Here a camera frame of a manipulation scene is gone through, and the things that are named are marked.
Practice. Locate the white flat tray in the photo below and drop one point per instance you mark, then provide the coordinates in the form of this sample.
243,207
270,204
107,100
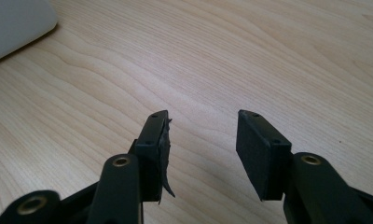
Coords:
13,28

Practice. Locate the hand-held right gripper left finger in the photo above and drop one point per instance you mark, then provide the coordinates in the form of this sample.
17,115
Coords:
150,155

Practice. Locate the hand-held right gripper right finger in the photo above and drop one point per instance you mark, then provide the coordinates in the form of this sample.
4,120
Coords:
259,155

